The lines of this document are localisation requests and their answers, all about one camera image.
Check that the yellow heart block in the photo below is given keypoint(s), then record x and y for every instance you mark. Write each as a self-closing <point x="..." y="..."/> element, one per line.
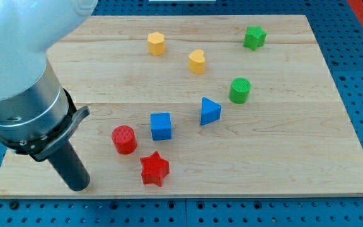
<point x="196" y="61"/>

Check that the green cylinder block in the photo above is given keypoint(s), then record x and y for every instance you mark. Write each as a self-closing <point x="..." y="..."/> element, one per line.
<point x="239" y="90"/>

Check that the wooden board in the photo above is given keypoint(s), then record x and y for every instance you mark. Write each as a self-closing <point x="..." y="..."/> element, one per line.
<point x="291" y="138"/>

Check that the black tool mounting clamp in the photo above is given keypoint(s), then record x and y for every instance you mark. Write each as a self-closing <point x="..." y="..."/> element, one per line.
<point x="30" y="139"/>

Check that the blue cube block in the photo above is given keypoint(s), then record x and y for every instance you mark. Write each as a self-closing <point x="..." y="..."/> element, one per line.
<point x="161" y="126"/>

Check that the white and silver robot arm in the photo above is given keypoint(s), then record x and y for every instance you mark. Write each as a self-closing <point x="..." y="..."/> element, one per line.
<point x="37" y="115"/>

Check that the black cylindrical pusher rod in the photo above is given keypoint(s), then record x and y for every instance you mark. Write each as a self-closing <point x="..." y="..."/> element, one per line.
<point x="67" y="164"/>

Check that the red star block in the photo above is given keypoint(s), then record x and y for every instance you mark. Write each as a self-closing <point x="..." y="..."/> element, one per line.
<point x="154" y="169"/>

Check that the green star block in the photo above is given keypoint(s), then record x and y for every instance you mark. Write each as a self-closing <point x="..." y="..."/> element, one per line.
<point x="254" y="37"/>

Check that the blue triangle block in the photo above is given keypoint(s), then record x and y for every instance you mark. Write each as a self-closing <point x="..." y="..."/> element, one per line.
<point x="210" y="111"/>

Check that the red cylinder block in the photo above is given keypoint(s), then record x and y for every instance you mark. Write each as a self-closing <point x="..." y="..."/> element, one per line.
<point x="124" y="139"/>

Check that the yellow hexagon block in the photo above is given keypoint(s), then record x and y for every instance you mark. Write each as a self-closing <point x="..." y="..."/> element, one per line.
<point x="156" y="43"/>

